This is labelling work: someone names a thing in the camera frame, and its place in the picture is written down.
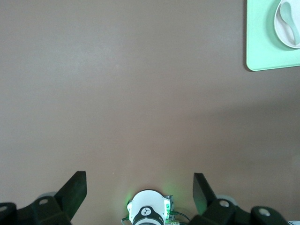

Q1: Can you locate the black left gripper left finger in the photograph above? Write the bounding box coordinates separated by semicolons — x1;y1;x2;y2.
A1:
0;171;88;225

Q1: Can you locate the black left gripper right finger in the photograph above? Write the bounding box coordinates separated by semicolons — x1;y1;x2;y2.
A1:
187;172;291;225

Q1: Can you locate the round cream plate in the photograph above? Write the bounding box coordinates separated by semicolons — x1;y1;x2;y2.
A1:
274;0;300;50

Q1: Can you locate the brown table cover mat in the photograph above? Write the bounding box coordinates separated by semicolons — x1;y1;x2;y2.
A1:
0;0;300;225

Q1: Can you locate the light green rectangular tray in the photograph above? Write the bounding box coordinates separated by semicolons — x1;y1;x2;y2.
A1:
246;0;300;72

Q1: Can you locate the pale green plastic spoon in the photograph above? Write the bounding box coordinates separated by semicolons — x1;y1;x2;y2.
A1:
280;1;300;46

